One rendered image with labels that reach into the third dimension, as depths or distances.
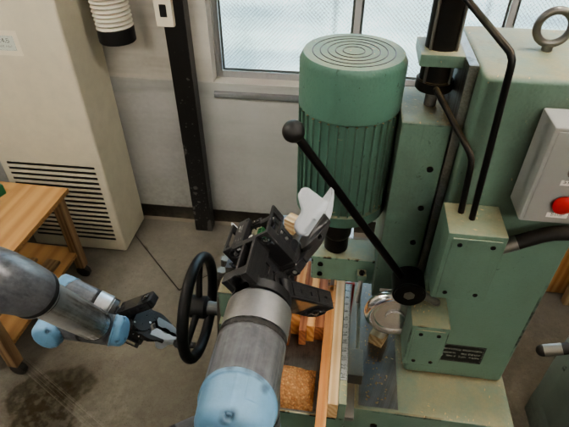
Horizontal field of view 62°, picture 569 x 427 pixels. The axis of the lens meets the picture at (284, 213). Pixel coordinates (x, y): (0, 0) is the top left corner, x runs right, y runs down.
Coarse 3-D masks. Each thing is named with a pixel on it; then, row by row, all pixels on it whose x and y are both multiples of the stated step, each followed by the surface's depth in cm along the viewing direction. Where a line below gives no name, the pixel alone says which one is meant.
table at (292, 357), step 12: (288, 348) 104; (300, 348) 104; (312, 348) 104; (288, 360) 102; (300, 360) 102; (312, 360) 102; (288, 408) 93; (312, 408) 93; (288, 420) 95; (300, 420) 94; (312, 420) 93; (336, 420) 92
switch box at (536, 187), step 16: (544, 112) 66; (560, 112) 66; (544, 128) 66; (560, 128) 62; (544, 144) 65; (560, 144) 63; (528, 160) 70; (544, 160) 65; (560, 160) 65; (528, 176) 70; (544, 176) 67; (560, 176) 66; (512, 192) 76; (528, 192) 69; (544, 192) 68; (560, 192) 68; (528, 208) 71; (544, 208) 70
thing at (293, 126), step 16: (288, 128) 70; (304, 128) 71; (304, 144) 72; (320, 160) 74; (336, 192) 77; (352, 208) 78; (384, 256) 84; (400, 272) 86; (416, 272) 88; (400, 288) 86; (416, 288) 85; (432, 304) 90
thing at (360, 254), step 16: (352, 240) 106; (368, 240) 106; (320, 256) 102; (336, 256) 102; (352, 256) 102; (368, 256) 102; (320, 272) 104; (336, 272) 104; (352, 272) 103; (368, 272) 103
